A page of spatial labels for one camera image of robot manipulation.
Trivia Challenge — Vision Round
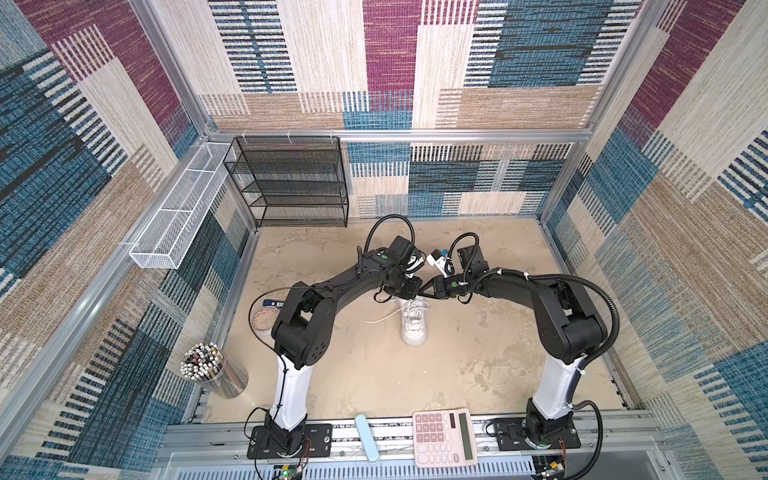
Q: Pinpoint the white shoelace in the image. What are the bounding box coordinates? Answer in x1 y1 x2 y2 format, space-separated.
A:
364 297 430 329

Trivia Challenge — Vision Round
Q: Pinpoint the white sneaker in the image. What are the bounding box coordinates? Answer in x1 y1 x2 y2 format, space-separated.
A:
399 297 429 346

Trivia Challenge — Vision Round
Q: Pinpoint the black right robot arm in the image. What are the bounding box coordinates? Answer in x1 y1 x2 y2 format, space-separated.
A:
421 247 615 449

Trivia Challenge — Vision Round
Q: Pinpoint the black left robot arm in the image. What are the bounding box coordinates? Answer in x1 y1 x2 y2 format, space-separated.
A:
264 236 421 454

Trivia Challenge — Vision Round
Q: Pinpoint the blue glue stick white cap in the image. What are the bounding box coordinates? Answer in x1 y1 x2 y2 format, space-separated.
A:
262 299 284 309

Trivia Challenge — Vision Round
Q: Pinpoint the white tape roll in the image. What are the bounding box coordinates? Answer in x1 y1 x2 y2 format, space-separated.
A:
250 306 280 339

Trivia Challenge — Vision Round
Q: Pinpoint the pink calculator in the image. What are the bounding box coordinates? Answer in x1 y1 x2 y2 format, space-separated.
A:
412 408 478 469

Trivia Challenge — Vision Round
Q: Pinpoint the light blue case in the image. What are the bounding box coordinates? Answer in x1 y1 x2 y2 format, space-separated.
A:
354 414 380 464

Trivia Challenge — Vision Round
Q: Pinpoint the cup of coloured pencils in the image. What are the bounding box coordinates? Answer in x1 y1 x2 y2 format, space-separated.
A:
180 343 248 399

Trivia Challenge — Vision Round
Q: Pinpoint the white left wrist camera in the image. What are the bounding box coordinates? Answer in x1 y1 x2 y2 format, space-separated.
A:
406 253 425 273

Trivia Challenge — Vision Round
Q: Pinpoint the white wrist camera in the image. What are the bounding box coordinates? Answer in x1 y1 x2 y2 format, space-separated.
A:
427 249 455 277
406 253 425 273

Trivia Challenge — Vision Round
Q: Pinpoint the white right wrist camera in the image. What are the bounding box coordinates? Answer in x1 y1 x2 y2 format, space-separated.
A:
427 249 455 277

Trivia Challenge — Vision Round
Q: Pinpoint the black wire mesh shelf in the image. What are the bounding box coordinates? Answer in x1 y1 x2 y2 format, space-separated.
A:
224 136 349 227

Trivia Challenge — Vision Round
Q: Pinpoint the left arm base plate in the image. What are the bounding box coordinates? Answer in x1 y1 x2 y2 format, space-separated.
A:
247 423 333 460

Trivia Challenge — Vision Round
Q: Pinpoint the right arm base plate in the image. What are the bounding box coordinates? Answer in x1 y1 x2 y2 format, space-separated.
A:
486 416 582 451

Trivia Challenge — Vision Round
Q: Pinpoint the white wire mesh basket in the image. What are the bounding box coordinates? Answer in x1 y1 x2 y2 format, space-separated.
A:
129 143 229 270

